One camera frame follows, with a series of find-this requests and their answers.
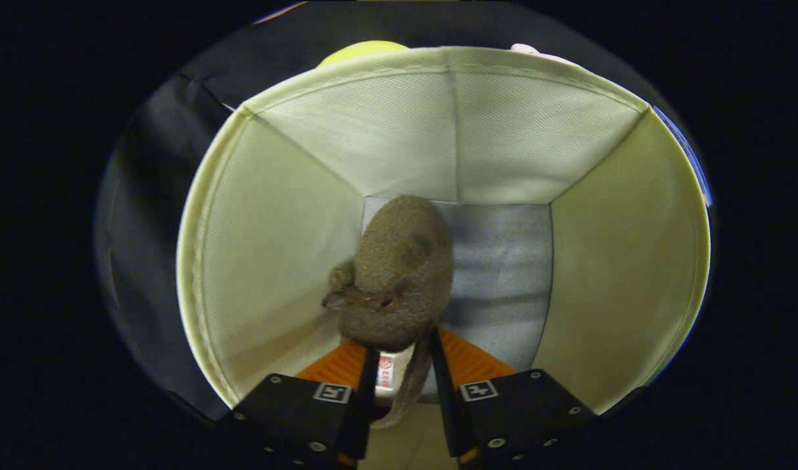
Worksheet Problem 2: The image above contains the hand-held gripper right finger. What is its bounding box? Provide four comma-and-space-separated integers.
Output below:
427, 326, 599, 470

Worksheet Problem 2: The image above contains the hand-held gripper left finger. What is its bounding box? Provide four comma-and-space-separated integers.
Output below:
219, 339, 381, 470

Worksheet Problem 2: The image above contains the brown fuzzy shoe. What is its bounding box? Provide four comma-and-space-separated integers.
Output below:
321, 195, 455, 430

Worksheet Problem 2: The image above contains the grey fabric storage box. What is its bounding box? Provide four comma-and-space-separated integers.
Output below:
176, 46, 712, 418

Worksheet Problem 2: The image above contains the blue cover book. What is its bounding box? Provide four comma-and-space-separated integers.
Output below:
654, 108, 713, 206

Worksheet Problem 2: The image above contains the yellow plush toy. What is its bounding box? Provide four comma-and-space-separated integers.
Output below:
317, 40, 409, 67

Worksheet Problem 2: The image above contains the pink starfish plush toy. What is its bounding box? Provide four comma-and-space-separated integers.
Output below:
510, 43, 569, 63

